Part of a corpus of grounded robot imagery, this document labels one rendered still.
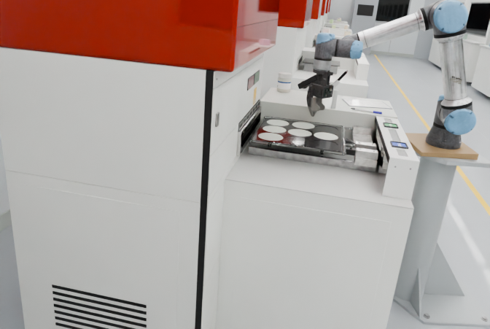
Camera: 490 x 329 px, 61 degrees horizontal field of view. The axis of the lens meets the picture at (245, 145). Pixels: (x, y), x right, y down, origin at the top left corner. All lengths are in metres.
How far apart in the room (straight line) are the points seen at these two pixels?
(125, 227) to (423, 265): 1.49
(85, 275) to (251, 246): 0.59
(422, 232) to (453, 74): 0.78
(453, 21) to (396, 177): 0.66
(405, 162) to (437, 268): 1.09
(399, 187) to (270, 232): 0.46
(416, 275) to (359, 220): 0.94
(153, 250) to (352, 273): 0.69
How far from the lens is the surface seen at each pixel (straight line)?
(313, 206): 1.44
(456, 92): 1.89
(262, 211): 1.47
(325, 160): 1.66
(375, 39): 1.94
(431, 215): 2.19
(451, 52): 1.85
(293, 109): 1.96
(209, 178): 1.24
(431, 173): 2.11
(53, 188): 1.50
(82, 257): 1.57
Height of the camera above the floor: 1.41
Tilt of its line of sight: 19 degrees down
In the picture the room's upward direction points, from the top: 5 degrees clockwise
